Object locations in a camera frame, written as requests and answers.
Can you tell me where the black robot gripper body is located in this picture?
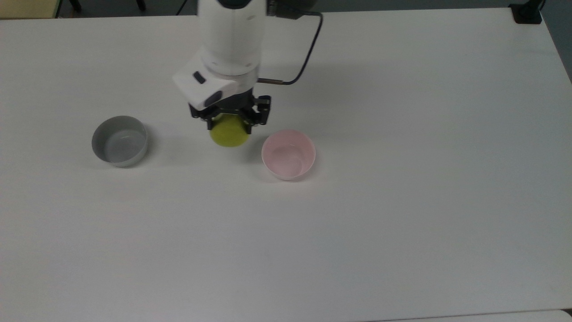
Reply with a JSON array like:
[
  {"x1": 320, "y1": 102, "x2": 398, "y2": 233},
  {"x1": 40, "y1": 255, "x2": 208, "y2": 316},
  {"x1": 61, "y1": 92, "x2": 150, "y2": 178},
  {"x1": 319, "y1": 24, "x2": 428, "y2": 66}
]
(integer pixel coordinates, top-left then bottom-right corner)
[{"x1": 188, "y1": 89, "x2": 272, "y2": 127}]

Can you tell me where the green pear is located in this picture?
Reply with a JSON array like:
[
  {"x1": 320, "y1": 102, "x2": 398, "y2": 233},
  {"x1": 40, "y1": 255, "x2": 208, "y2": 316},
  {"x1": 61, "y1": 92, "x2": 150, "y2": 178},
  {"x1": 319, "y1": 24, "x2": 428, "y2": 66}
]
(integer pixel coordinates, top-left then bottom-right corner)
[{"x1": 210, "y1": 114, "x2": 250, "y2": 148}]

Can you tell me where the pink bowl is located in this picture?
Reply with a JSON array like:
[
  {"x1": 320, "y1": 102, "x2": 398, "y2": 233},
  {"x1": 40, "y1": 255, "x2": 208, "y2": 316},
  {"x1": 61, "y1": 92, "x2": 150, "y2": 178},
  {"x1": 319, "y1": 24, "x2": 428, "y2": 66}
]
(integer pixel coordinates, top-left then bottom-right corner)
[{"x1": 261, "y1": 130, "x2": 316, "y2": 181}]

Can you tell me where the gray bowl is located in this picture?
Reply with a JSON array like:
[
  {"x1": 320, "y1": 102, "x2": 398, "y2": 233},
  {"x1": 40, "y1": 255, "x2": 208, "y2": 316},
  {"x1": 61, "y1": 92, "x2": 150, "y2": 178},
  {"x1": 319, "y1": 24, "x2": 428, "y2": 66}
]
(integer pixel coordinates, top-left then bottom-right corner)
[{"x1": 92, "y1": 115, "x2": 148, "y2": 168}]

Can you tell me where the yellow wooden furniture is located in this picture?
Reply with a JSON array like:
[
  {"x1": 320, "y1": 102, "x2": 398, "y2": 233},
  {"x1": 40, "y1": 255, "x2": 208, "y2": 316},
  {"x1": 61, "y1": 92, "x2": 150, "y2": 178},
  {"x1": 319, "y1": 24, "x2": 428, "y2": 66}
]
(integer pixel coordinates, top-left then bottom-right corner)
[{"x1": 0, "y1": 0, "x2": 62, "y2": 20}]

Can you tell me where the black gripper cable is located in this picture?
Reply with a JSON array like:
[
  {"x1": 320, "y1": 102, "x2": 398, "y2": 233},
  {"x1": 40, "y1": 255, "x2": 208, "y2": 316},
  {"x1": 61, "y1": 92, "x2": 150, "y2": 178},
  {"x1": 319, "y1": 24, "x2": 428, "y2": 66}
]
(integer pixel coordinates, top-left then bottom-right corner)
[{"x1": 257, "y1": 2, "x2": 324, "y2": 86}]

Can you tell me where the black table clamp mount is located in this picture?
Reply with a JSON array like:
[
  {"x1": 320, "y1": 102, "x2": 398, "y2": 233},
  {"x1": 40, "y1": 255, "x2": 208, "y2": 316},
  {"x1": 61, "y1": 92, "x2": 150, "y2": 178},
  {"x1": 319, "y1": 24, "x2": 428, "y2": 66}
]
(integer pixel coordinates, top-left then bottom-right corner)
[{"x1": 509, "y1": 0, "x2": 547, "y2": 25}]

